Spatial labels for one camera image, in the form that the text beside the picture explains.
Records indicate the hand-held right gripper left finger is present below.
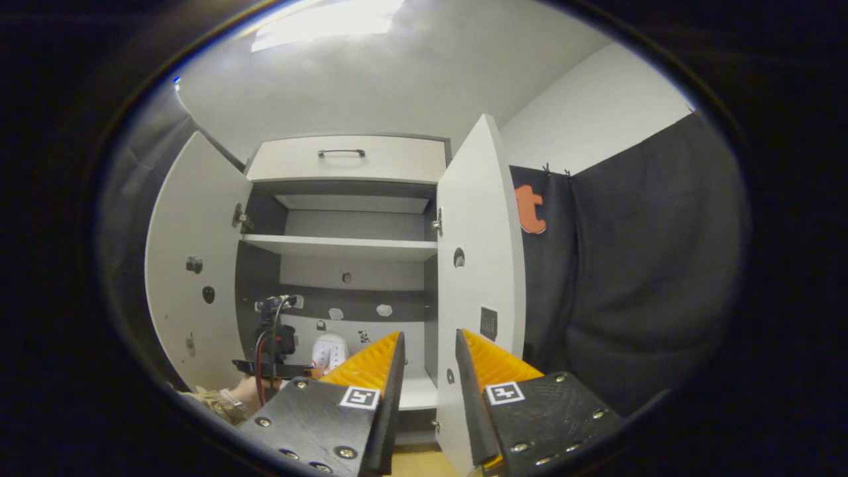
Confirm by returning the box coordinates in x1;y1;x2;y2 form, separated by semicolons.
237;331;406;477

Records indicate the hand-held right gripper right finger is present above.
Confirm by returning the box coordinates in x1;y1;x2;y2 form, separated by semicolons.
454;329;625;477

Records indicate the white shoe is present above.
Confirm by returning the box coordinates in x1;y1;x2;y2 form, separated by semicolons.
311;333;350;373

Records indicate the white shoe cabinet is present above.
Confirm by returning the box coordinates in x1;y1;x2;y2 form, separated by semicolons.
233;132;454;431

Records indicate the white cabinet door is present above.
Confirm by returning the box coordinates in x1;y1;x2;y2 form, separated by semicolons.
434;113;527;476
144;131;254;393

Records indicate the white cabinet shelf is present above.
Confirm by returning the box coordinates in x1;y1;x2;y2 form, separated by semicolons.
240;234;439;262

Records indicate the white cabinet drawer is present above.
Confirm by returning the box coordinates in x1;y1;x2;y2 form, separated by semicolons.
245;134;451;185

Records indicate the red cable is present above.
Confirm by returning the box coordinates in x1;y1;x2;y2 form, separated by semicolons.
255;329;274;406

